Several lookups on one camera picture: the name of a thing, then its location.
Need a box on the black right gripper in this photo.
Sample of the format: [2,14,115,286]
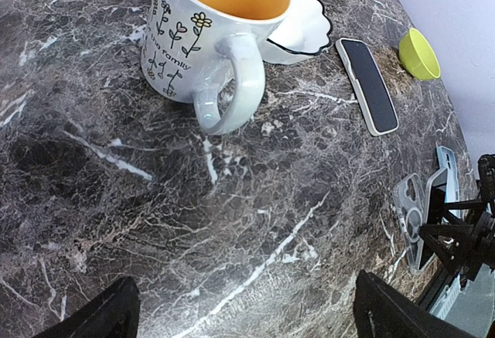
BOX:
[419,154,494,281]

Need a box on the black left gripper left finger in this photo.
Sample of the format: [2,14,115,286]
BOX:
[37,276,140,337]

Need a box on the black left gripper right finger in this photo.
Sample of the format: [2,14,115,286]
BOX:
[353,269,480,337]

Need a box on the silver-edged phone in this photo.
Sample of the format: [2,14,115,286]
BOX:
[420,168,449,229]

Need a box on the clear magsafe phone case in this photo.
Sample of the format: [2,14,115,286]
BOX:
[392,173,425,275]

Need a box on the black phone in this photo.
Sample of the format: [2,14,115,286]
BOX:
[340,39,399,132]

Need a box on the beige phone case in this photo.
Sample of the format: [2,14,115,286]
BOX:
[334,37,400,138]

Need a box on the light blue phone case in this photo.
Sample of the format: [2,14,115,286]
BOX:
[436,146,460,203]

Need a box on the lime green bowl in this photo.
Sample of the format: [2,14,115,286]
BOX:
[398,28,441,80]

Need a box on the white scalloped dish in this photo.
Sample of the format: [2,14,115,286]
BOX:
[260,0,333,65]

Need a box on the white floral mug orange inside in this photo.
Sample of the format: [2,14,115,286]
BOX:
[141,0,291,135]

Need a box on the white slotted cable duct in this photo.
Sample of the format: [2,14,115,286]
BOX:
[429,275,461,320]

